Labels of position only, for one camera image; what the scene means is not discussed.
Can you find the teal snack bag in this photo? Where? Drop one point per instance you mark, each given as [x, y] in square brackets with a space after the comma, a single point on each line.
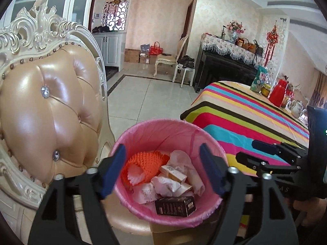
[258, 80]

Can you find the cardboard box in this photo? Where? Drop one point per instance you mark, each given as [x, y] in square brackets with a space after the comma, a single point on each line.
[132, 55]

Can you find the black bag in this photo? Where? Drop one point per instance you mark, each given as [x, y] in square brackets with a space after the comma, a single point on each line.
[186, 61]

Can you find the beige leather carved chair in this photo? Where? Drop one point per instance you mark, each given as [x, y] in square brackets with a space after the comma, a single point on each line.
[51, 112]

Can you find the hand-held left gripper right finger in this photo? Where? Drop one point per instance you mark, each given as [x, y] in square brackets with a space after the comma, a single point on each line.
[212, 172]

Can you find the red gift bag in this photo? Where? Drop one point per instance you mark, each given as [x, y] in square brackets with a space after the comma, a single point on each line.
[155, 49]

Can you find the striped tablecloth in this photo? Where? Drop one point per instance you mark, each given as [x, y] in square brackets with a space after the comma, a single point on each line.
[230, 112]

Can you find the white ceramic pitcher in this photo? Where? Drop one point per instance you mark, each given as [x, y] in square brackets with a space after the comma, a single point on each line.
[297, 109]

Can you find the small cream carton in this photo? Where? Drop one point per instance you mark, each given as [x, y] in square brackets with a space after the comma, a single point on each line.
[185, 186]
[170, 172]

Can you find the floral fringed piano cover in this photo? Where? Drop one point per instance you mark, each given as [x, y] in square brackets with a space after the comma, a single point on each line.
[219, 43]

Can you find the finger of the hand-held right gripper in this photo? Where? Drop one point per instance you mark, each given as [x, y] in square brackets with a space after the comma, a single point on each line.
[264, 146]
[251, 161]

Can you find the black piano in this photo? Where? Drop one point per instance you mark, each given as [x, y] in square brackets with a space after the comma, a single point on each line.
[224, 71]

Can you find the jar with dark contents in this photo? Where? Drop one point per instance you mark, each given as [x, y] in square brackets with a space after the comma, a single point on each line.
[284, 102]

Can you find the red knot wall hanging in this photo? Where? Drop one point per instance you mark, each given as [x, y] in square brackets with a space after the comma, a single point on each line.
[271, 38]

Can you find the white carved side chair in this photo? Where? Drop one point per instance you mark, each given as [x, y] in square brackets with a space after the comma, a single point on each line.
[168, 60]

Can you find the person's right hand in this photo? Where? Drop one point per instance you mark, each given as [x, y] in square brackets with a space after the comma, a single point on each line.
[315, 210]

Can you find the small black box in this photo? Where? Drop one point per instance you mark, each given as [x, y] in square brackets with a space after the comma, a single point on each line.
[175, 206]

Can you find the flower vase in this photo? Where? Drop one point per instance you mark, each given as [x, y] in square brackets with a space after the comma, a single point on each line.
[235, 30]

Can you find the woven basket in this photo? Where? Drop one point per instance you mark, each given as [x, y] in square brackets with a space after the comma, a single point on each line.
[243, 44]

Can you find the white stool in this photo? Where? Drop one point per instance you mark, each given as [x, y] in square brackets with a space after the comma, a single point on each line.
[184, 75]

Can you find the dark handbag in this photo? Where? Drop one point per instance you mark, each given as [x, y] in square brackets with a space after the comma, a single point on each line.
[258, 48]

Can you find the red thermos jug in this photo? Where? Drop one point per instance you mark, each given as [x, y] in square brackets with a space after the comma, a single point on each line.
[278, 94]

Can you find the tall white cabinet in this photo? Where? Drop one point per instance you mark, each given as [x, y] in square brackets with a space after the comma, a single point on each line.
[58, 2]

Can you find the orange foam fruit net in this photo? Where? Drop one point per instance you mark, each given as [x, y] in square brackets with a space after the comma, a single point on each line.
[148, 164]

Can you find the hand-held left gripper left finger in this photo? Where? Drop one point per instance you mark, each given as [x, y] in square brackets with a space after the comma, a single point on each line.
[113, 173]

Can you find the white paper trash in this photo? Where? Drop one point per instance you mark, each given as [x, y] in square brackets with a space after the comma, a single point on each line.
[187, 168]

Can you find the brown patterned curtain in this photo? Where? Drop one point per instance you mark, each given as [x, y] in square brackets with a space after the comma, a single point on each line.
[319, 89]

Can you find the yellow label jar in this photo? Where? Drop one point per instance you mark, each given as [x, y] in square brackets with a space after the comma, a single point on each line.
[265, 90]

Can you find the pink plastic bag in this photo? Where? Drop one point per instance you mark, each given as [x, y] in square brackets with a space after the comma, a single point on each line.
[153, 135]

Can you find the low white cabinet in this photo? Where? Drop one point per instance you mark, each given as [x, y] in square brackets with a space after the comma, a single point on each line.
[112, 51]

